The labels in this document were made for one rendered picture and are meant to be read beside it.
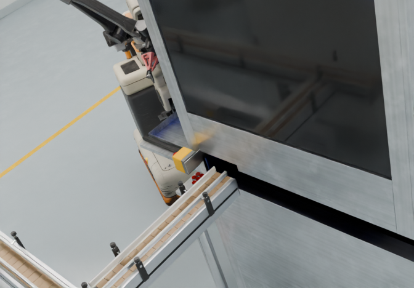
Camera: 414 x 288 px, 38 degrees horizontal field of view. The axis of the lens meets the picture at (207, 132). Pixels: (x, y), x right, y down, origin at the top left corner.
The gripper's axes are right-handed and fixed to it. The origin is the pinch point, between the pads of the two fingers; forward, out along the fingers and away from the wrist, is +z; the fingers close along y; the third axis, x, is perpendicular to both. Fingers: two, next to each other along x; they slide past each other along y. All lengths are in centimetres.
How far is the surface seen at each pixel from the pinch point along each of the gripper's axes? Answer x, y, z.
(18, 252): 25, -39, 85
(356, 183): -97, -3, 69
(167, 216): -21, -7, 71
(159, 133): 10.9, 18.7, 23.3
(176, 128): 4.1, 23.2, 20.7
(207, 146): -34, 0, 44
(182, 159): -24, -3, 47
